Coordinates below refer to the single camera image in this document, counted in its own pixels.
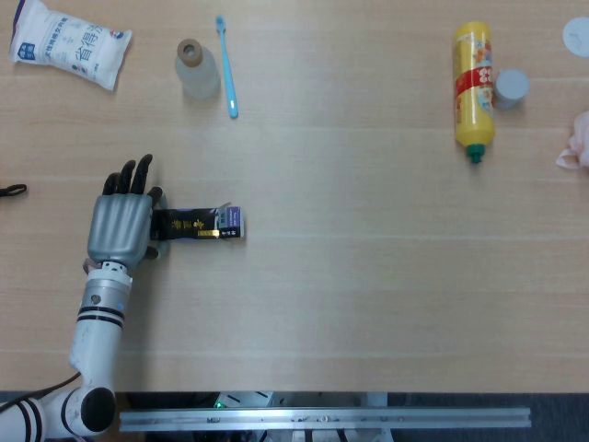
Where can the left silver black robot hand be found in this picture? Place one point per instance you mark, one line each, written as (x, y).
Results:
(122, 230)

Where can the black and blue box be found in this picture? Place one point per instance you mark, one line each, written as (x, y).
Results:
(198, 223)

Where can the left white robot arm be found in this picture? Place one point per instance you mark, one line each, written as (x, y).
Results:
(99, 340)

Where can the clear bottle with cork lid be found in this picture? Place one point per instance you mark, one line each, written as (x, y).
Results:
(198, 73)

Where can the yellow bottle green cap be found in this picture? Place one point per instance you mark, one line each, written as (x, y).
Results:
(474, 83)

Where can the white salt bag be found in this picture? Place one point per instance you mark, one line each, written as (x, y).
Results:
(69, 48)

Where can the blue toothbrush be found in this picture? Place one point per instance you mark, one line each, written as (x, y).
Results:
(227, 69)

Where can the grey cylinder cup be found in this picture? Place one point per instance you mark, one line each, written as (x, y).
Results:
(511, 87)

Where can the pink cloth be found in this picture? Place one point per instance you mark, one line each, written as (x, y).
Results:
(577, 143)

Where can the white round lid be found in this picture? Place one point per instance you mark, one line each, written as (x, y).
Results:
(577, 37)

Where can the aluminium rail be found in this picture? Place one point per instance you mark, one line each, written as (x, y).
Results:
(322, 419)

